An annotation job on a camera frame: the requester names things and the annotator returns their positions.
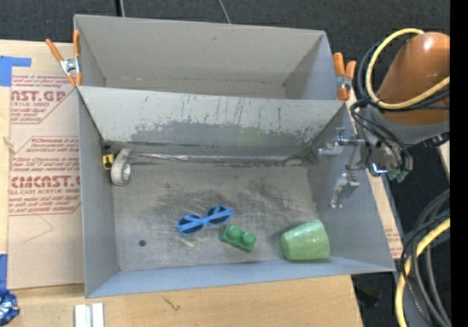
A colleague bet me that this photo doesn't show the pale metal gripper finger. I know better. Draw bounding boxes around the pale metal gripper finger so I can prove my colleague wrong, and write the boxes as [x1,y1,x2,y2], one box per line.
[329,170,361,209]
[316,127,367,159]

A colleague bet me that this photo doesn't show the green cup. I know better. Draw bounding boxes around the green cup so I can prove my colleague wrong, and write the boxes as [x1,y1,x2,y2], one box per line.
[279,218,331,263]

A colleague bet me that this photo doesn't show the green toy brick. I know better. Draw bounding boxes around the green toy brick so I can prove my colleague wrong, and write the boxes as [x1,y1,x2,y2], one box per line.
[219,223,258,254]

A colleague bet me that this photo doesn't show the grey metal bin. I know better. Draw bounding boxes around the grey metal bin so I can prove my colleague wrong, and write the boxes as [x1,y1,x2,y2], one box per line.
[72,13,398,299]

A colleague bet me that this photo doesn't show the blue sunglasses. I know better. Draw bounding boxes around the blue sunglasses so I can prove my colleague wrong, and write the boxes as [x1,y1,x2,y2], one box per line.
[176,205,235,237]

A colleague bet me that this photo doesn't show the white tape roll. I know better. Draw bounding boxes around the white tape roll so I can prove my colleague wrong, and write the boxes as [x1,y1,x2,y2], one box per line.
[110,148,134,187]

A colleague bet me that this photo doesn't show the brown cardboard board red print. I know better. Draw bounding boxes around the brown cardboard board red print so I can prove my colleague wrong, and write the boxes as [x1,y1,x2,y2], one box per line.
[0,39,405,290]

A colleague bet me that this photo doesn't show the blue crumpled foil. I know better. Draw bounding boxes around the blue crumpled foil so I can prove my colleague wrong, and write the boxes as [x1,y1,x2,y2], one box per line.
[0,288,20,323]

